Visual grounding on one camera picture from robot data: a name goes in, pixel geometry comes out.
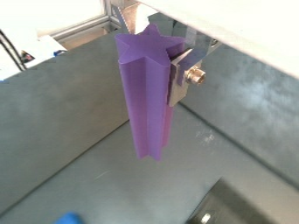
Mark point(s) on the black curved holder bracket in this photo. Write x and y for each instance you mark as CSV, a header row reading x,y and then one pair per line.
x,y
248,201

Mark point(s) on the white equipment with black cables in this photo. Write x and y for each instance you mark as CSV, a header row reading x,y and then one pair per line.
x,y
22,50

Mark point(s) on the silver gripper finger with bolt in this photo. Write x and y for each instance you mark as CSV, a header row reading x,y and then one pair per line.
x,y
185,71

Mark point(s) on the aluminium frame profile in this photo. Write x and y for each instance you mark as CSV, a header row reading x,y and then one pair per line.
x,y
119,17

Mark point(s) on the blue foam shape board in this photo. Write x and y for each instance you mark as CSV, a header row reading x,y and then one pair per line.
x,y
69,218

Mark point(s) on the purple star-shaped peg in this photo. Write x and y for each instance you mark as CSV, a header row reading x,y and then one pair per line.
x,y
144,65

